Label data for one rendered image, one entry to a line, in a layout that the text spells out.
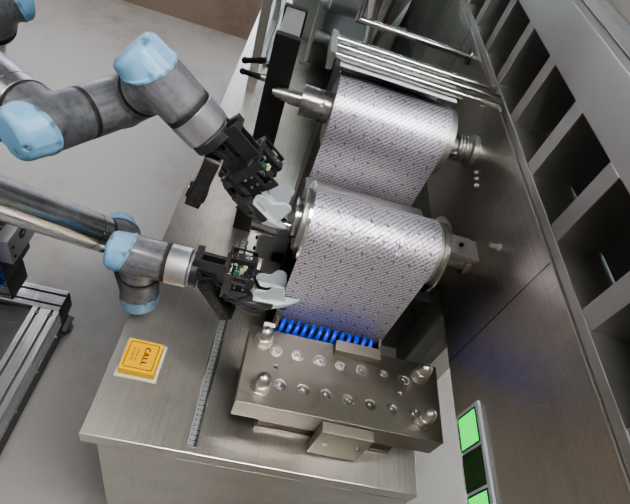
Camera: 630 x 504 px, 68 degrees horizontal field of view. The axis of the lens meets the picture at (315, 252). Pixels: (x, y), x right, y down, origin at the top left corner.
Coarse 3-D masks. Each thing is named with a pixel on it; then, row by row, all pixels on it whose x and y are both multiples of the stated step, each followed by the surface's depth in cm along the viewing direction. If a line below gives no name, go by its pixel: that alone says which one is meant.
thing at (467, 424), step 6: (468, 414) 75; (474, 414) 74; (462, 420) 77; (468, 420) 75; (474, 420) 73; (462, 426) 76; (468, 426) 74; (474, 426) 73; (462, 432) 76; (468, 432) 74; (474, 432) 72; (462, 438) 75; (468, 438) 74; (474, 438) 72; (462, 444) 75; (468, 444) 73; (462, 450) 74
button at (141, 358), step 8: (128, 344) 95; (136, 344) 96; (144, 344) 96; (152, 344) 97; (160, 344) 97; (128, 352) 94; (136, 352) 95; (144, 352) 95; (152, 352) 96; (160, 352) 96; (128, 360) 93; (136, 360) 94; (144, 360) 94; (152, 360) 94; (120, 368) 92; (128, 368) 92; (136, 368) 93; (144, 368) 93; (152, 368) 93; (144, 376) 93; (152, 376) 93
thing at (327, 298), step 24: (288, 288) 90; (312, 288) 90; (336, 288) 89; (360, 288) 88; (384, 288) 88; (288, 312) 96; (312, 312) 95; (336, 312) 95; (360, 312) 94; (384, 312) 93; (360, 336) 100; (384, 336) 99
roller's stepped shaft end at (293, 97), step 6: (276, 90) 94; (282, 90) 94; (288, 90) 94; (294, 90) 94; (276, 96) 94; (282, 96) 94; (288, 96) 94; (294, 96) 94; (300, 96) 94; (288, 102) 94; (294, 102) 94; (300, 102) 94
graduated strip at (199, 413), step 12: (240, 240) 125; (240, 252) 122; (216, 336) 105; (216, 348) 103; (216, 360) 101; (204, 384) 97; (204, 396) 95; (204, 408) 94; (192, 420) 91; (192, 432) 90; (192, 444) 89
